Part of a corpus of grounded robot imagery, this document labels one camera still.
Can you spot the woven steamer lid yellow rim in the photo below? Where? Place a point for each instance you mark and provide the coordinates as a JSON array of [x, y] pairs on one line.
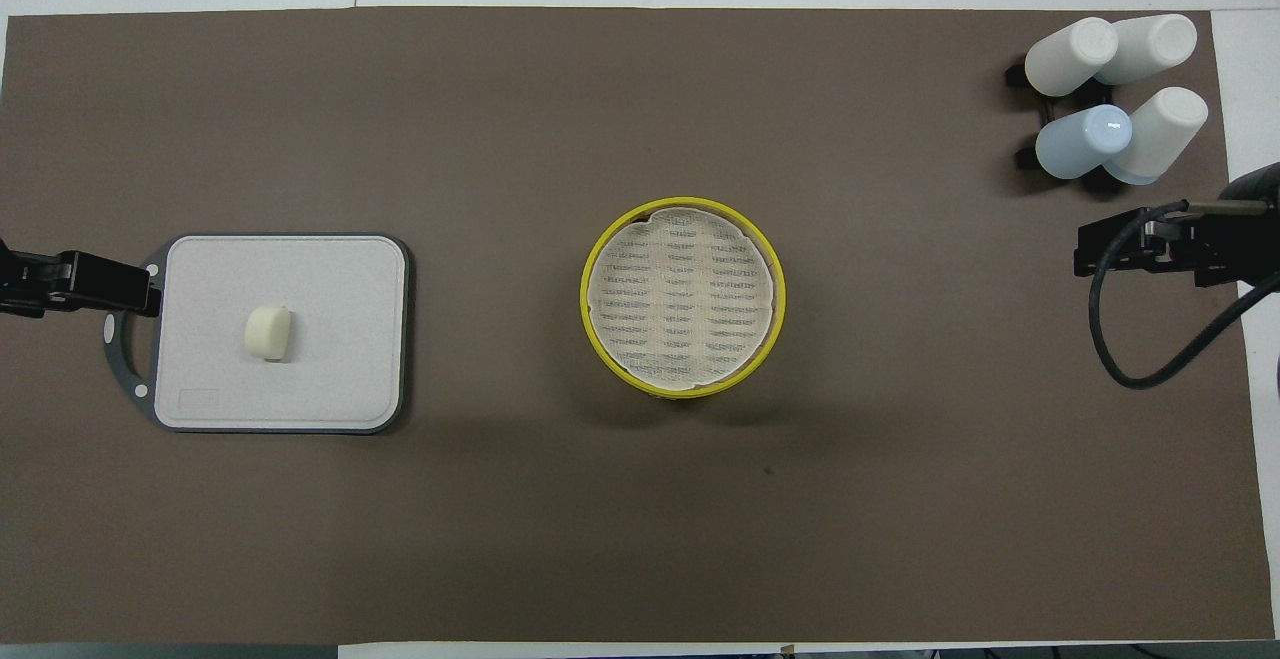
[[680, 294]]

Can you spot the light blue plastic cup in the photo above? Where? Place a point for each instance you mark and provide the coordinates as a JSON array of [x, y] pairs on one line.
[[1080, 142]]

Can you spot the black cup rack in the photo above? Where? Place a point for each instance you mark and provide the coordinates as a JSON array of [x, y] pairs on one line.
[[1030, 156]]

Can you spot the white plastic cup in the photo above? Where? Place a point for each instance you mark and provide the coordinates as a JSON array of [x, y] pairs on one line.
[[1070, 57], [1150, 44], [1165, 134]]

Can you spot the cream steamed bun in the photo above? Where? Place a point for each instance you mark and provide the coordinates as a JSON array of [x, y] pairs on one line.
[[267, 332]]

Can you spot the white cutting board grey frame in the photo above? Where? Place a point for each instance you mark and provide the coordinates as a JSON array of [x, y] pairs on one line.
[[330, 339]]

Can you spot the yellow bamboo steamer basket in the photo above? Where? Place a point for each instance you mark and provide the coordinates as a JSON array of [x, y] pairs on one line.
[[592, 339]]

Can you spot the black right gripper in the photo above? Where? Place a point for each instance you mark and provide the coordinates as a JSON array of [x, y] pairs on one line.
[[1235, 244]]

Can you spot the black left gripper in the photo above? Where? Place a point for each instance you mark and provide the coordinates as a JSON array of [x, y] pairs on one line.
[[30, 284]]

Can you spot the brown table mat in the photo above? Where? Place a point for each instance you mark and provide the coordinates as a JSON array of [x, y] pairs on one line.
[[640, 519]]

